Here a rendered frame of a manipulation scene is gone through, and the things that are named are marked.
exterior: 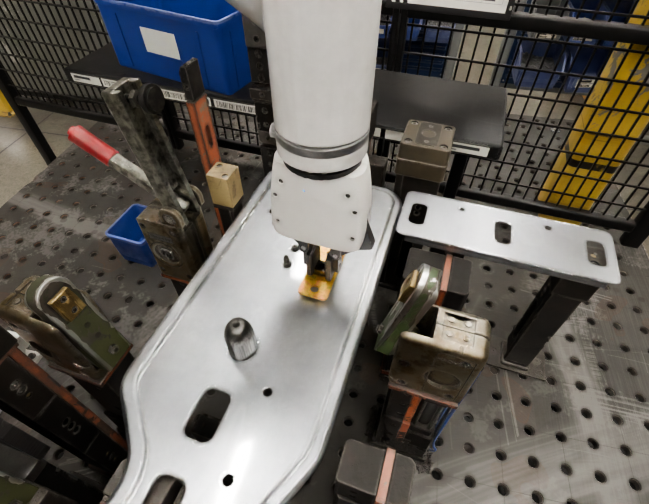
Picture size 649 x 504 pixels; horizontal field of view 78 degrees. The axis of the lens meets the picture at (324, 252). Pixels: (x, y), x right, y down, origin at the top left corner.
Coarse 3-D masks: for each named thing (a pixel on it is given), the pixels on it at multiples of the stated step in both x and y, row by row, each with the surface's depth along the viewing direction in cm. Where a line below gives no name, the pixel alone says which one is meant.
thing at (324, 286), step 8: (320, 248) 53; (328, 248) 53; (320, 256) 52; (344, 256) 52; (320, 264) 50; (320, 272) 49; (304, 280) 49; (312, 280) 49; (320, 280) 49; (304, 288) 49; (320, 288) 49; (328, 288) 49; (312, 296) 48; (320, 296) 48
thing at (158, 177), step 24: (120, 96) 39; (144, 96) 38; (120, 120) 41; (144, 120) 43; (144, 144) 42; (168, 144) 45; (144, 168) 45; (168, 168) 47; (168, 192) 47; (192, 192) 50
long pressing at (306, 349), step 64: (256, 192) 61; (384, 192) 62; (256, 256) 53; (384, 256) 54; (192, 320) 46; (256, 320) 46; (320, 320) 46; (128, 384) 41; (192, 384) 41; (256, 384) 41; (320, 384) 41; (128, 448) 37; (192, 448) 37; (256, 448) 37; (320, 448) 37
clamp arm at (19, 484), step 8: (0, 472) 33; (0, 480) 33; (8, 480) 33; (16, 480) 34; (0, 488) 33; (8, 488) 33; (16, 488) 34; (24, 488) 35; (32, 488) 35; (0, 496) 33; (8, 496) 33; (16, 496) 34; (24, 496) 35; (32, 496) 35
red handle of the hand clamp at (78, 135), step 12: (72, 132) 46; (84, 132) 47; (84, 144) 47; (96, 144) 47; (96, 156) 47; (108, 156) 47; (120, 156) 48; (120, 168) 48; (132, 168) 48; (132, 180) 49; (144, 180) 49; (180, 204) 50
